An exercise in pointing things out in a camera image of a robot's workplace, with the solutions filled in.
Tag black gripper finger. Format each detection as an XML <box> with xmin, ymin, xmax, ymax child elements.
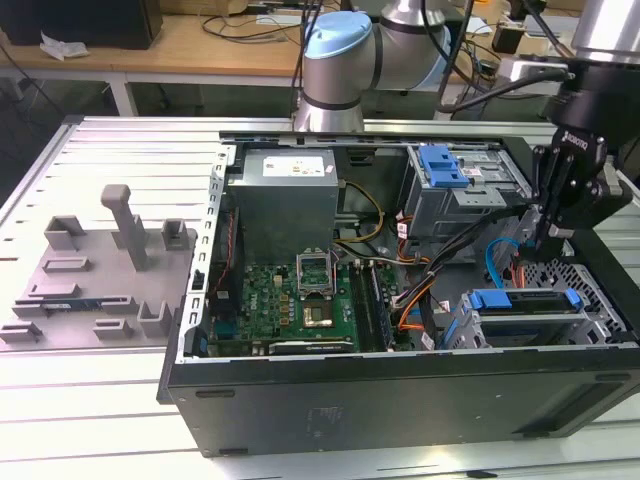
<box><xmin>544</xmin><ymin>163</ymin><xmax>635</xmax><ymax>247</ymax></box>
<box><xmin>519</xmin><ymin>143</ymin><xmax>569</xmax><ymax>262</ymax></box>

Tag blue data wire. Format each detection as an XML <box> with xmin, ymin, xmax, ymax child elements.
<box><xmin>485</xmin><ymin>238</ymin><xmax>526</xmax><ymax>290</ymax></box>

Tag hard disk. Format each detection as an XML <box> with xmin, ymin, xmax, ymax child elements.
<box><xmin>446</xmin><ymin>288</ymin><xmax>582</xmax><ymax>350</ymax></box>

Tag metal disk bay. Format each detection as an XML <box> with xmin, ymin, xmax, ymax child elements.
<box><xmin>447</xmin><ymin>287</ymin><xmax>629</xmax><ymax>350</ymax></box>

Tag metal drive cage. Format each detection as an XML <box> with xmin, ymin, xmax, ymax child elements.
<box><xmin>404</xmin><ymin>144</ymin><xmax>536</xmax><ymax>241</ymax></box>

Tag blue plastic latch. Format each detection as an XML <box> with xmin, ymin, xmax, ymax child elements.
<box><xmin>419</xmin><ymin>144</ymin><xmax>470</xmax><ymax>189</ymax></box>

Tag small dark box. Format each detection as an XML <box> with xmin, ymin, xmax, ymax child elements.
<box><xmin>492</xmin><ymin>22</ymin><xmax>525</xmax><ymax>54</ymax></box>

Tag metal socket cover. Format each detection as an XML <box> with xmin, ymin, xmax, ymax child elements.
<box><xmin>296</xmin><ymin>247</ymin><xmax>335</xmax><ymax>297</ymax></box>

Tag grey power supply unit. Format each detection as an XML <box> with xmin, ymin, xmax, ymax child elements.
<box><xmin>227</xmin><ymin>148</ymin><xmax>346</xmax><ymax>251</ymax></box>

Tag black graphics card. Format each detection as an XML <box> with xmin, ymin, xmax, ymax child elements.
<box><xmin>269</xmin><ymin>339</ymin><xmax>354</xmax><ymax>356</ymax></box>

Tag black PC case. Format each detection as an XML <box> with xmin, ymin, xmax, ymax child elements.
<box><xmin>157</xmin><ymin>130</ymin><xmax>640</xmax><ymax>459</ymax></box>

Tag green motherboard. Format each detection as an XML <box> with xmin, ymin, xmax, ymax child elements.
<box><xmin>207</xmin><ymin>259</ymin><xmax>401</xmax><ymax>351</ymax></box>

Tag wooden desk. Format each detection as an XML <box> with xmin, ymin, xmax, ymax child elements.
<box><xmin>0</xmin><ymin>0</ymin><xmax>571</xmax><ymax>119</ymax></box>

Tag grey parts rack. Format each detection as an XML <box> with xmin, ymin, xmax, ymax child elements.
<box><xmin>0</xmin><ymin>183</ymin><xmax>199</xmax><ymax>354</ymax></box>

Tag large black box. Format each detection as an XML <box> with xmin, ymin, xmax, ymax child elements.
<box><xmin>0</xmin><ymin>0</ymin><xmax>164</xmax><ymax>51</ymax></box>

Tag crumpled plastic bag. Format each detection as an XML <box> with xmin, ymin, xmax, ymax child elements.
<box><xmin>38</xmin><ymin>30</ymin><xmax>91</xmax><ymax>62</ymax></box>

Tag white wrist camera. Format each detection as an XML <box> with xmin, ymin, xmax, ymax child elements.
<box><xmin>499</xmin><ymin>53</ymin><xmax>574</xmax><ymax>84</ymax></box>

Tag black camera cable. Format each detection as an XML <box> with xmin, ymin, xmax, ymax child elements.
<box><xmin>434</xmin><ymin>69</ymin><xmax>576</xmax><ymax>114</ymax></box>

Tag red orange power wire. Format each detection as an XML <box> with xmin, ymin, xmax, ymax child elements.
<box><xmin>505</xmin><ymin>249</ymin><xmax>525</xmax><ymax>290</ymax></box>

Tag black wire bundle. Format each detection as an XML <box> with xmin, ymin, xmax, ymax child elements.
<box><xmin>394</xmin><ymin>202</ymin><xmax>531</xmax><ymax>351</ymax></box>

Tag orange wire bundle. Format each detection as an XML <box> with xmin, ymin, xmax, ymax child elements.
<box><xmin>394</xmin><ymin>272</ymin><xmax>441</xmax><ymax>334</ymax></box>

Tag yellow wires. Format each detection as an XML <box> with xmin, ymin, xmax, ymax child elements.
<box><xmin>333</xmin><ymin>180</ymin><xmax>386</xmax><ymax>247</ymax></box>

